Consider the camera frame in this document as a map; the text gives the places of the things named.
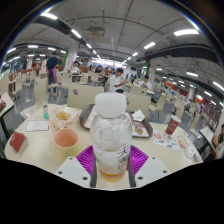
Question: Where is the clear plastic packet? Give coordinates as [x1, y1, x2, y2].
[184, 144, 203, 164]

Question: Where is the beige chair with round logo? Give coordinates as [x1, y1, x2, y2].
[123, 91, 152, 118]
[66, 83, 105, 110]

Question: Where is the white leaflet with coloured pictures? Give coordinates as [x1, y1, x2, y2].
[152, 129, 181, 151]

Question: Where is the pale yellow cup pink inside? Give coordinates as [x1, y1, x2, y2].
[52, 128, 80, 158]

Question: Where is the white framed card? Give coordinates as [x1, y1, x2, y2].
[23, 119, 51, 134]

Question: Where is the ceiling air conditioner unit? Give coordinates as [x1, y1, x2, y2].
[86, 25, 106, 38]

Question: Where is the person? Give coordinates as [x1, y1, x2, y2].
[138, 74, 153, 91]
[109, 67, 129, 93]
[45, 51, 60, 85]

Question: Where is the plastic bag of fried food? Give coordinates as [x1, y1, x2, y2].
[49, 104, 81, 130]

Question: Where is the clear tea bottle white cap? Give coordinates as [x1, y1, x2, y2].
[89, 92, 134, 184]

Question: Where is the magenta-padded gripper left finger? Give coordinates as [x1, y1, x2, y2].
[54, 144, 98, 189]

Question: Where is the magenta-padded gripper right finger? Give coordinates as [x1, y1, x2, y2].
[128, 144, 172, 188]

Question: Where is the small red box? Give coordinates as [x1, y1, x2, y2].
[9, 130, 27, 153]

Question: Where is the dark food tray paper liner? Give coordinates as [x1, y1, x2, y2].
[78, 103, 154, 139]

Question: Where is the red paper cup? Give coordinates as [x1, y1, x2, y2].
[164, 114, 182, 136]

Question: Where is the ceiling light strips group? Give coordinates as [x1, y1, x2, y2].
[6, 11, 224, 108]

